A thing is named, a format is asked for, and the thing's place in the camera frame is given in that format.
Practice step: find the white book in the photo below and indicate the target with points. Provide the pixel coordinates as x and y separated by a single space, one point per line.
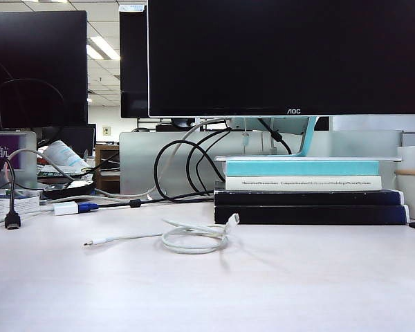
235 183

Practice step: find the grey desk partition panel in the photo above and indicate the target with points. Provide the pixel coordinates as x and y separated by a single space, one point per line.
138 162

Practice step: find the teal book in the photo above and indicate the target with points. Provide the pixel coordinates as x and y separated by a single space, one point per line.
297 168

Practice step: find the dark navy book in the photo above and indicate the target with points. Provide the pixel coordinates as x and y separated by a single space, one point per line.
297 198
297 215

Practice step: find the brown wooden cabinet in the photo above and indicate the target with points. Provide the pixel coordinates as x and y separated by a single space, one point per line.
107 152

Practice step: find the teal monitor stand neck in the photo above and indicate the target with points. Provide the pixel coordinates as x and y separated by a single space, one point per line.
307 138

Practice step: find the black monitor narrow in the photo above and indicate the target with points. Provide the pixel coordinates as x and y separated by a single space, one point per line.
133 62

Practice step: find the small dark background monitor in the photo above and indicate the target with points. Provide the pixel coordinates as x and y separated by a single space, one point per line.
79 138

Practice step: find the large black AOC monitor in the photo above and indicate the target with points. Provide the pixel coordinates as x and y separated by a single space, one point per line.
287 55

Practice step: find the black shallow dish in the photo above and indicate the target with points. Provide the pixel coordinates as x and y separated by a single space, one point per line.
69 190

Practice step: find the white printed bottle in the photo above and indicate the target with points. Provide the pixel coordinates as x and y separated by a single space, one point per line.
64 154

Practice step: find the white video adapter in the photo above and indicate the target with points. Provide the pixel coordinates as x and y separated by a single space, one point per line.
65 209

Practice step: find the stack of booklets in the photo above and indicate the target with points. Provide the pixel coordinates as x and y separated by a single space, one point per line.
55 172

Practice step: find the acrylic purple name plate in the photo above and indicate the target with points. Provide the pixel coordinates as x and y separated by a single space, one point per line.
24 152

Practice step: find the black monitor wide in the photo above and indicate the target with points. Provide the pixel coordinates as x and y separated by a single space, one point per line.
41 69

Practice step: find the white square container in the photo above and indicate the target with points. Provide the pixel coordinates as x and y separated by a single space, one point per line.
413 157

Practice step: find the silver monitor base plate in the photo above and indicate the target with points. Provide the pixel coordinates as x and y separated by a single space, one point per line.
297 158

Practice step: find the wall switch plate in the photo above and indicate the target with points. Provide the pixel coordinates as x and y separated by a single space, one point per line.
106 130

